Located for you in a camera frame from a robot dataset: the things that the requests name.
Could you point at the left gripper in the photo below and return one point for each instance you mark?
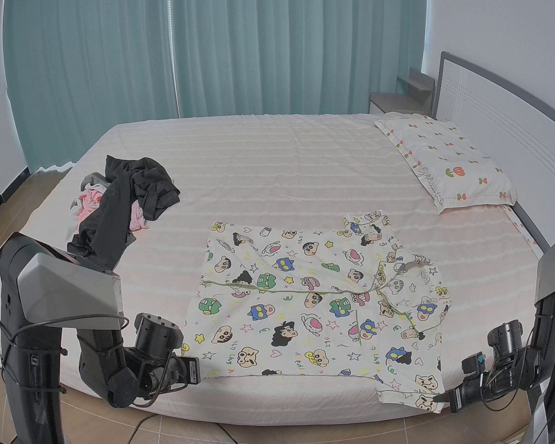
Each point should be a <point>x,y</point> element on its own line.
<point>182,372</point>

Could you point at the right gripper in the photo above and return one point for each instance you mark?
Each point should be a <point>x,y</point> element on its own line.
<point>467,396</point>

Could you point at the white printed pyjama top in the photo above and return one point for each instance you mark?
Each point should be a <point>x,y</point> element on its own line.
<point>305,312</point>

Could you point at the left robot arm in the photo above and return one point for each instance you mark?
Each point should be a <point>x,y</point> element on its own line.
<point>69,289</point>

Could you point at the pile of clothes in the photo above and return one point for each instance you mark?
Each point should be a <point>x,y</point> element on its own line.
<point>115,211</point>

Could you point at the bed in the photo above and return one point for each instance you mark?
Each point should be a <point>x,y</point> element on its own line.
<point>282,169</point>

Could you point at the white printed pillow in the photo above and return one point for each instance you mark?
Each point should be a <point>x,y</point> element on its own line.
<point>444,160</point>

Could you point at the grey bedside table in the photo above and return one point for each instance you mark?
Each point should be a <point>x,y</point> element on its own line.
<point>393,102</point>

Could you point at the blue-green curtain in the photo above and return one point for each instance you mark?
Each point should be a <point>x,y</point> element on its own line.
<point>296,39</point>
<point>92,63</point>

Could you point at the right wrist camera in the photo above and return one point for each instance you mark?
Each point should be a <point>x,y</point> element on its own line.
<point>472,364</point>

